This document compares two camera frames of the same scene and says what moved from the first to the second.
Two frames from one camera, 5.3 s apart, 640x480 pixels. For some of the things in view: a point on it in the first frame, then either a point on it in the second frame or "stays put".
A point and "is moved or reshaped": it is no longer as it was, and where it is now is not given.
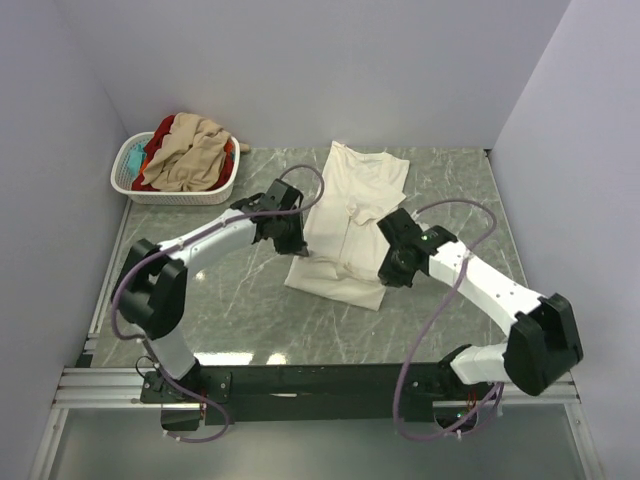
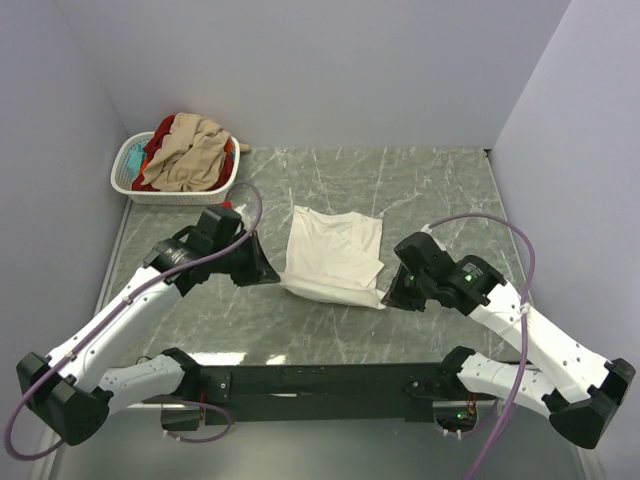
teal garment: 135,159 stays put
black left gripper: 297,246 → 259,271
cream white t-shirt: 355,189 is moved or reshaped
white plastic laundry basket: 122,178 stays put
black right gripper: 391,277 → 396,295
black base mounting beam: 191,398 stays put
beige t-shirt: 193,158 stays put
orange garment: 143,165 stays put
